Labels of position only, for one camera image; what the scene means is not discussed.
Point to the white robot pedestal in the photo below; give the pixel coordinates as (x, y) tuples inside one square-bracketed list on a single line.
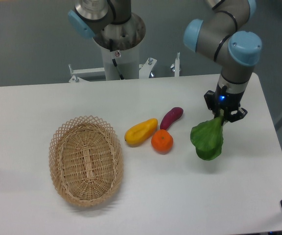
[(119, 45)]

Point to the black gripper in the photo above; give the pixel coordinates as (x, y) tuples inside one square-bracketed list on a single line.
[(226, 101)]

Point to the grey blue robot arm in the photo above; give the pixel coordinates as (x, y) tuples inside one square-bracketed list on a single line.
[(219, 39)]

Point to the woven wicker basket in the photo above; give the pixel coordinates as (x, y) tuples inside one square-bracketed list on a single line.
[(85, 161)]

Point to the purple sweet potato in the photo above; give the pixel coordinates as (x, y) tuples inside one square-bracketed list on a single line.
[(170, 117)]

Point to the green leafy vegetable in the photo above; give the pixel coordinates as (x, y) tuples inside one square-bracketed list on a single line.
[(207, 138)]

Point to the orange tangerine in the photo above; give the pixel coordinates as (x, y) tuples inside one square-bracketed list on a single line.
[(162, 141)]

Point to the white metal base frame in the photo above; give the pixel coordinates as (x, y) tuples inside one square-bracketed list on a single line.
[(145, 71)]

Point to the yellow papaya half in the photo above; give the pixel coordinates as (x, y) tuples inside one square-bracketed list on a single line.
[(139, 133)]

